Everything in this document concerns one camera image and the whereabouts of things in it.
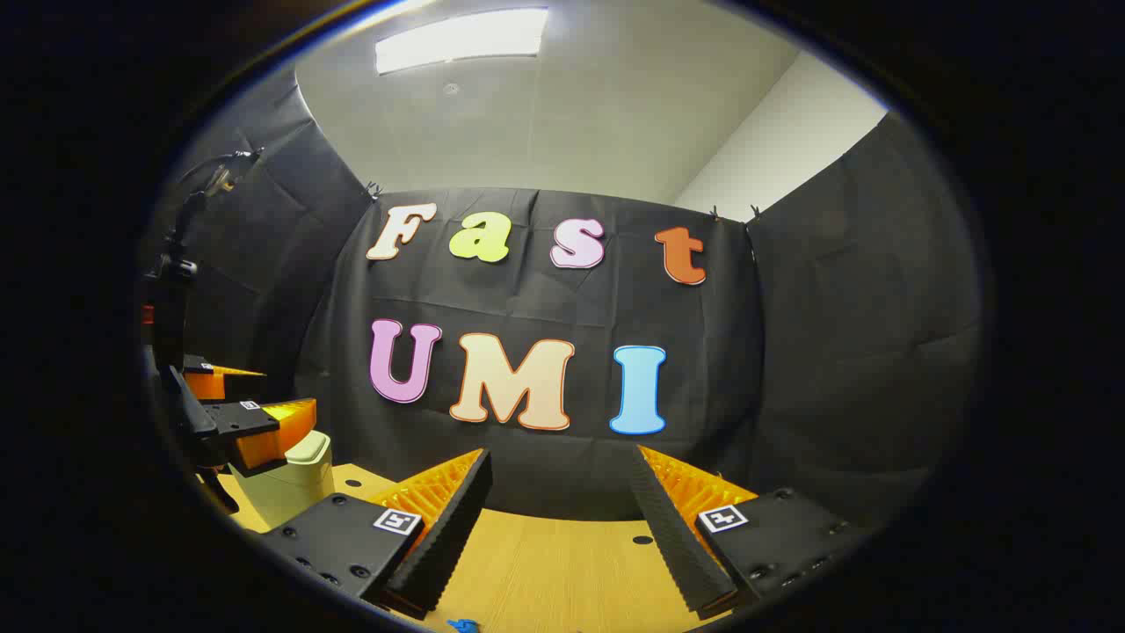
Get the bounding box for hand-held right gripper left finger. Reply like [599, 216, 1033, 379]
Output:
[264, 447, 493, 621]

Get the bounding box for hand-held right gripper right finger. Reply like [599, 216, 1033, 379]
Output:
[628, 444, 871, 616]

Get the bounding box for green desktop garbage bin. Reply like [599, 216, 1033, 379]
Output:
[230, 429, 337, 533]

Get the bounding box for wooden desktop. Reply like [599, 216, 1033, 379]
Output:
[215, 462, 735, 633]

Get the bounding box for black backdrop cloth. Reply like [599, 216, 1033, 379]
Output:
[141, 66, 985, 528]

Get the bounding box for rectangular ceiling light panel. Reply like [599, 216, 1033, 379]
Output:
[375, 7, 550, 76]

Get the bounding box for thin black cable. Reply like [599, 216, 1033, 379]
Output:
[176, 148, 265, 187]

